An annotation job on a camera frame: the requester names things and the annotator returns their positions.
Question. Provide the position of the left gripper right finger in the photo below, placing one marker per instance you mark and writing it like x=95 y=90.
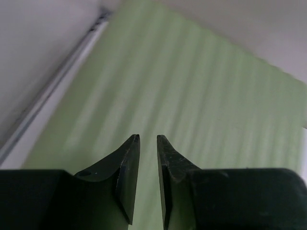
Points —
x=176 y=198

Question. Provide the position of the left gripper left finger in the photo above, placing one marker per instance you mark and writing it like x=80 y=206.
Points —
x=110 y=186

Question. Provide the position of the green hard-shell suitcase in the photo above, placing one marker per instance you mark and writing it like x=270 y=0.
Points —
x=155 y=72

